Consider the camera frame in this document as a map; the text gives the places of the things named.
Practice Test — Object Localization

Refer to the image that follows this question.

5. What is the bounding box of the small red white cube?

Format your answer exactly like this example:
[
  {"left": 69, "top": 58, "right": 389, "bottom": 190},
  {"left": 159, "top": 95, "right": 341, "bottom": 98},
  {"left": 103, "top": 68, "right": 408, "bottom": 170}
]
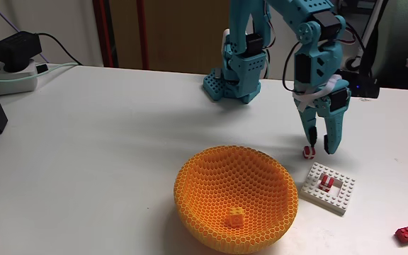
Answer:
[
  {"left": 319, "top": 174, "right": 335, "bottom": 193},
  {"left": 302, "top": 144, "right": 317, "bottom": 160}
]

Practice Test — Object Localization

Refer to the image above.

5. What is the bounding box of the small yellow cube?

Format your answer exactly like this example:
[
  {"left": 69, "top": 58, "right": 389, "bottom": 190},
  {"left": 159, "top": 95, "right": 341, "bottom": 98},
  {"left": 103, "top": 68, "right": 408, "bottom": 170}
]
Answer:
[{"left": 225, "top": 207, "right": 246, "bottom": 229}]

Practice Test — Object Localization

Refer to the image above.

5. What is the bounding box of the orange honeycomb bowl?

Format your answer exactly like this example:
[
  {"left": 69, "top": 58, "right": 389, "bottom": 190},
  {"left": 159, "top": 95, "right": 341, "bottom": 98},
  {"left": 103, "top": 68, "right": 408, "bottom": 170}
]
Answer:
[{"left": 174, "top": 144, "right": 300, "bottom": 255}]

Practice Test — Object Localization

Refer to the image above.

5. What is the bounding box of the office chair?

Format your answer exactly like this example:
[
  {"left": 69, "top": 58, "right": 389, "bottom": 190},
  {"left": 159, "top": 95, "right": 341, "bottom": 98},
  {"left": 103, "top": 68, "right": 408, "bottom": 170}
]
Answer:
[{"left": 358, "top": 0, "right": 408, "bottom": 92}]

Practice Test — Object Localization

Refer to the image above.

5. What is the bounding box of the white stand with caster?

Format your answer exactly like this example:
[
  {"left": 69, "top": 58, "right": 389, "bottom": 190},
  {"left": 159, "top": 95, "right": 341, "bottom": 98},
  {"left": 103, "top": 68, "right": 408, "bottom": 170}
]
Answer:
[{"left": 344, "top": 0, "right": 385, "bottom": 74}]

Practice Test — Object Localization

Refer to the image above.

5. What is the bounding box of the wooden panel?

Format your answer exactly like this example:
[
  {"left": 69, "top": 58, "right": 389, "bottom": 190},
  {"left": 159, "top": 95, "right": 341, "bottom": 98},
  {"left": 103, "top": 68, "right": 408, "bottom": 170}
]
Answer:
[{"left": 108, "top": 0, "right": 232, "bottom": 75}]

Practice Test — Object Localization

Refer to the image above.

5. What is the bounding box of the white power strip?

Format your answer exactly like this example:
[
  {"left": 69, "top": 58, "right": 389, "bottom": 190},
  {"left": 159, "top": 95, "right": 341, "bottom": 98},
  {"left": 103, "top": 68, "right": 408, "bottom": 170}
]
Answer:
[{"left": 0, "top": 58, "right": 49, "bottom": 96}]

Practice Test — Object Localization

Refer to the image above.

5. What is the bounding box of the black power adapter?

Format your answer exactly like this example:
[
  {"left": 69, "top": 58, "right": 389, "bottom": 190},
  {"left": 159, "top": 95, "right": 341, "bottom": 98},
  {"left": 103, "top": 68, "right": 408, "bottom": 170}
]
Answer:
[{"left": 0, "top": 30, "right": 43, "bottom": 74}]

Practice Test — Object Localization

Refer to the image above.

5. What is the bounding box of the black oval camera box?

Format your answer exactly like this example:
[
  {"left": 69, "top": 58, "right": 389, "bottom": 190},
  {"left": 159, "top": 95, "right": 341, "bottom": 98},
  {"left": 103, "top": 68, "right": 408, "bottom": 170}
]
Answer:
[{"left": 338, "top": 69, "right": 380, "bottom": 99}]

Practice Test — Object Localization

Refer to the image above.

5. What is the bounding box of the black camera cable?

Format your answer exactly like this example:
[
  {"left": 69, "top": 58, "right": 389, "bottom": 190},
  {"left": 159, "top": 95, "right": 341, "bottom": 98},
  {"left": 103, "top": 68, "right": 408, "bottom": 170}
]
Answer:
[{"left": 282, "top": 40, "right": 302, "bottom": 95}]

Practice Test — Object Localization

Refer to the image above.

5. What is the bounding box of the white brick frame plate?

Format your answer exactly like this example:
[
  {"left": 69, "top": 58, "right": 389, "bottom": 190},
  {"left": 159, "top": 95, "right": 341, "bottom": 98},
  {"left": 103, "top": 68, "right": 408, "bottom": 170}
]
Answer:
[{"left": 299, "top": 161, "right": 356, "bottom": 216}]

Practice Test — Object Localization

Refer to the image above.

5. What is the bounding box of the red vertical post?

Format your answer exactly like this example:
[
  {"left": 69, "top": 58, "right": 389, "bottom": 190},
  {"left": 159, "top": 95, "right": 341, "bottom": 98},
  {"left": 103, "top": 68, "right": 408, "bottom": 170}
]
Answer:
[
  {"left": 136, "top": 0, "right": 150, "bottom": 71},
  {"left": 92, "top": 0, "right": 119, "bottom": 68}
]

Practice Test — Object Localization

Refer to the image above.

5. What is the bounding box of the black adapter cable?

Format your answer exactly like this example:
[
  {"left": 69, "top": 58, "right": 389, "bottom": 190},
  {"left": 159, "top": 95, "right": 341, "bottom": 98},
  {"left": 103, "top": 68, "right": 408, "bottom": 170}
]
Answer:
[{"left": 37, "top": 32, "right": 84, "bottom": 67}]

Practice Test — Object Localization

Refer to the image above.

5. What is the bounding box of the pale green cable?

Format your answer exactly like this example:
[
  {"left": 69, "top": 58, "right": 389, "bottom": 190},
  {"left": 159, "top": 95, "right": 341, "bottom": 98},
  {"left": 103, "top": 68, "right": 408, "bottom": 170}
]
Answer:
[{"left": 0, "top": 62, "right": 79, "bottom": 83}]

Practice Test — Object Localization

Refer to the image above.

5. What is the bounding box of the purple cable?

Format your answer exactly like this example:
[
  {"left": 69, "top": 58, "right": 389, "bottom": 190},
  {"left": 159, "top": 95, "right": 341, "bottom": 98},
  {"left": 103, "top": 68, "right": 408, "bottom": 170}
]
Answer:
[{"left": 0, "top": 0, "right": 49, "bottom": 64}]

